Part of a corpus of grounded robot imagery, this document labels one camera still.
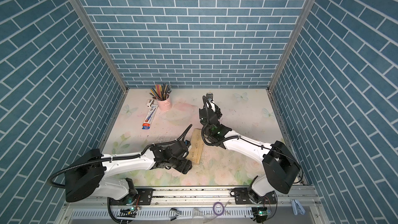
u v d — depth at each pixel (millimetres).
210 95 671
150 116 1021
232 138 543
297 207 699
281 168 433
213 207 709
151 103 1085
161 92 1008
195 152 844
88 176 414
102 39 937
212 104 646
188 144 774
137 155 531
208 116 559
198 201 735
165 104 1016
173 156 644
